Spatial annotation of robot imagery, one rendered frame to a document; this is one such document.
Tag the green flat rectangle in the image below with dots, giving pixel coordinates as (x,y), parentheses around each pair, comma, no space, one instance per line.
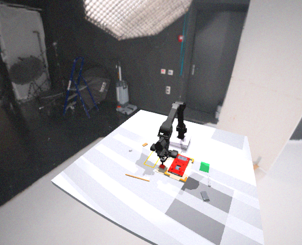
(204,167)

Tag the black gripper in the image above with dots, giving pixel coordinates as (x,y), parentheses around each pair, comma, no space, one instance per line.
(172,153)

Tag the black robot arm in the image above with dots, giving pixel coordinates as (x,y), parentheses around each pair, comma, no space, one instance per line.
(167,128)

